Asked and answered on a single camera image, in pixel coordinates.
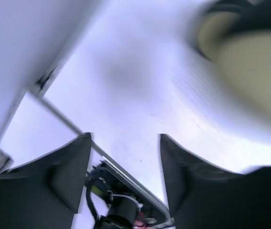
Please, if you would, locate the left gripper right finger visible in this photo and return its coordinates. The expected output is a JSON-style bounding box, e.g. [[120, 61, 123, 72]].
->
[[160, 134, 271, 229]]

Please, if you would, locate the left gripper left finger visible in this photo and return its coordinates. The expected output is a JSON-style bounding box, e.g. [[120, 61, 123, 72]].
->
[[0, 133, 92, 229]]

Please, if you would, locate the pale yellow suitcase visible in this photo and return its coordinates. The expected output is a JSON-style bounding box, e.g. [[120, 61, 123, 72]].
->
[[194, 0, 271, 116]]

